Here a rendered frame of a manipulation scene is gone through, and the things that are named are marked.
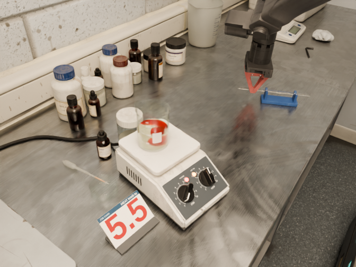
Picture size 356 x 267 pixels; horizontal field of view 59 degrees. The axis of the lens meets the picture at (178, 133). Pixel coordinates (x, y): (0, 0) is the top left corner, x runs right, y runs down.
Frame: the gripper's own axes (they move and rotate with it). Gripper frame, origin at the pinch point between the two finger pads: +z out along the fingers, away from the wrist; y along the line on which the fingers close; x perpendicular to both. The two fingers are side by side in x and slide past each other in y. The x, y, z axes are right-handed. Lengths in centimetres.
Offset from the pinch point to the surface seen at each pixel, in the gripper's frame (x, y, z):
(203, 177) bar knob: -11.0, 38.1, -2.3
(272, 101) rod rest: 5.8, 1.7, 2.2
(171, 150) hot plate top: -17.7, 35.6, -5.7
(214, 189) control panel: -8.7, 39.0, -0.4
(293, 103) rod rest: 11.4, 1.6, 2.1
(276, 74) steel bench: 8.7, -16.7, 3.0
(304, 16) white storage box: 25, -69, 0
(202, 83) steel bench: -14.7, -5.9, 3.0
